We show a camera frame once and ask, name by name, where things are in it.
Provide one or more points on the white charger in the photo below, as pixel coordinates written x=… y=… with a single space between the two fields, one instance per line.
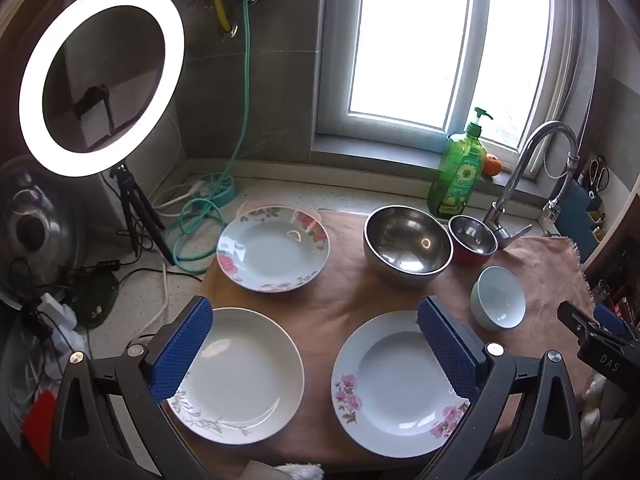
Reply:
x=55 y=310

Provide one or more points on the window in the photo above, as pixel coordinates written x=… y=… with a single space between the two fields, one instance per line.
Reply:
x=410 y=35

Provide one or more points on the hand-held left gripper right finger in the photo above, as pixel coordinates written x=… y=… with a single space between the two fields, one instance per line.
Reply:
x=445 y=350

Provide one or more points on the pink flowered plate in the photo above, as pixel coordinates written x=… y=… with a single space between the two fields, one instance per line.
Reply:
x=395 y=390

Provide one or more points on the white plate with grey leaves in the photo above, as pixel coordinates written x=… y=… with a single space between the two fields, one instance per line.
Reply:
x=240 y=370

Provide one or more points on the large steel bowl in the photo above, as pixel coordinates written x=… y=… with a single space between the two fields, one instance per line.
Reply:
x=405 y=245

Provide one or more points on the red object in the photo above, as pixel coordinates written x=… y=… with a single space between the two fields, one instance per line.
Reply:
x=40 y=415

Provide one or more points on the orange fruit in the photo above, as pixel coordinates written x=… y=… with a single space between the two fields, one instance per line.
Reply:
x=491 y=165

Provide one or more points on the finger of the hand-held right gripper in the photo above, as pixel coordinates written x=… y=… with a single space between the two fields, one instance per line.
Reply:
x=575 y=317
x=612 y=319

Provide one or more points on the green dish soap bottle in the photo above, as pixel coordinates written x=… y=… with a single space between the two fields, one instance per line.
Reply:
x=457 y=175

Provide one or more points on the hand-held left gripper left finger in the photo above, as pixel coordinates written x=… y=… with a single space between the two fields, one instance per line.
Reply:
x=182 y=350

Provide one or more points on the black inline controller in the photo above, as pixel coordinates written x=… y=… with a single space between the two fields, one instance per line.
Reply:
x=102 y=266

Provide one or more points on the light blue ceramic bowl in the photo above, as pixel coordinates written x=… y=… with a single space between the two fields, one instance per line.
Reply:
x=497 y=300

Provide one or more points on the scissors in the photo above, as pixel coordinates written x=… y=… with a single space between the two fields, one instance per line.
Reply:
x=600 y=172

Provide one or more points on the pink towel mat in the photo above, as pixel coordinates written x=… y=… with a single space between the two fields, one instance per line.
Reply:
x=350 y=300

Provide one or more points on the person's right hand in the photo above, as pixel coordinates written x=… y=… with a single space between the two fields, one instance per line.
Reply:
x=595 y=395

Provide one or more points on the red steel bowl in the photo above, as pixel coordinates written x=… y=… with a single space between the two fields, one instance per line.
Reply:
x=470 y=240

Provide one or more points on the blue knife holder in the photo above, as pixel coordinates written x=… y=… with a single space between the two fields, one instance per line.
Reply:
x=575 y=210

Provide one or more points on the white fuzzy cloth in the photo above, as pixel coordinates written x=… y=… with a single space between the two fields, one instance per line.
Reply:
x=300 y=472

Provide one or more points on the black tripod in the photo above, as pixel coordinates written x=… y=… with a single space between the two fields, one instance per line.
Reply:
x=132 y=195

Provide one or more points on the red floral plate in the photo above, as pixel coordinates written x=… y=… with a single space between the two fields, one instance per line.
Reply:
x=272 y=250

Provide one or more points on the chrome faucet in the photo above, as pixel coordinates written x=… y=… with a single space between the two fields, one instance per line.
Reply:
x=515 y=170

